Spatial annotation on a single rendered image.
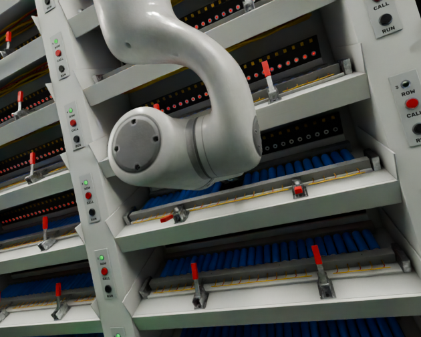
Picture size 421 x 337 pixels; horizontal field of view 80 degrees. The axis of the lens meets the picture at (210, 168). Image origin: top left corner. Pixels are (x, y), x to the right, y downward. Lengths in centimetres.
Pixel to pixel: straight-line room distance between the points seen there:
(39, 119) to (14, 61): 20
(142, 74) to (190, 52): 39
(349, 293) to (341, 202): 17
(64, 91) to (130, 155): 54
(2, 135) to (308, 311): 93
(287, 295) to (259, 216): 17
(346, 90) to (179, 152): 36
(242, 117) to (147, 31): 13
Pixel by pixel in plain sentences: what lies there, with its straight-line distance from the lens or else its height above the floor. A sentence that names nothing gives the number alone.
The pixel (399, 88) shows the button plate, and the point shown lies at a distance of 54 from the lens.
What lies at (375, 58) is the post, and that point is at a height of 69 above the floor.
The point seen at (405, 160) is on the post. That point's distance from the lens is 53.
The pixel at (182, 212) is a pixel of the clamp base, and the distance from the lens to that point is 59.
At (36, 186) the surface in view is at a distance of 86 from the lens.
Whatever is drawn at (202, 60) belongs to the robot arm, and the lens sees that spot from 27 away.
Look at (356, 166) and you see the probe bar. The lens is 56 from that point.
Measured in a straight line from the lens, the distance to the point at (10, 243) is 110.
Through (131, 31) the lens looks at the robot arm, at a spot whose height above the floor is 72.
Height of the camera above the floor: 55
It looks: 4 degrees up
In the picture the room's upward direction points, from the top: 14 degrees counter-clockwise
